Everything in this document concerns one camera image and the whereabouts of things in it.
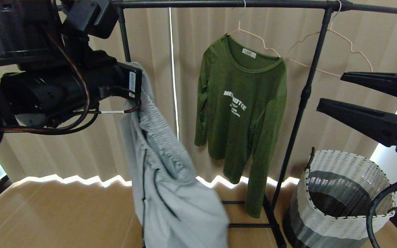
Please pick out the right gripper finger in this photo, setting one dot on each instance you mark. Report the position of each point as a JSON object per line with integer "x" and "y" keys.
{"x": 367, "y": 120}
{"x": 388, "y": 82}

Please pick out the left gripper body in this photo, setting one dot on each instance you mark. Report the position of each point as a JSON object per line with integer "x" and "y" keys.
{"x": 53, "y": 93}

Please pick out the green long-sleeved shirt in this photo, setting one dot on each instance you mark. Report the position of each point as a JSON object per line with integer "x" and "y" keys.
{"x": 240, "y": 131}

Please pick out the pink clothes hanger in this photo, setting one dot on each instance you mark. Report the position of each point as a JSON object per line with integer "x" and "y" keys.
{"x": 339, "y": 35}
{"x": 252, "y": 34}

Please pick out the pale grey shorts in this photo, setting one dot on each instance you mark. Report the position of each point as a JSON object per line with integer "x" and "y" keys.
{"x": 171, "y": 193}

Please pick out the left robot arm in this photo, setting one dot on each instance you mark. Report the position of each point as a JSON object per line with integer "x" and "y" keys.
{"x": 19, "y": 31}

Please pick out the white laundry basket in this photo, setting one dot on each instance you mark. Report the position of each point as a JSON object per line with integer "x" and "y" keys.
{"x": 343, "y": 162}

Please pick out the black clothes rack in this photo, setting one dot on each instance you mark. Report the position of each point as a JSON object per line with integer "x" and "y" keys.
{"x": 288, "y": 4}

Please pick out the beige curtain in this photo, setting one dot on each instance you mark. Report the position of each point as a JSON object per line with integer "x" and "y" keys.
{"x": 81, "y": 148}

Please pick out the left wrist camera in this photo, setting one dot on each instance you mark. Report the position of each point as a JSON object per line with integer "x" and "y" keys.
{"x": 91, "y": 17}

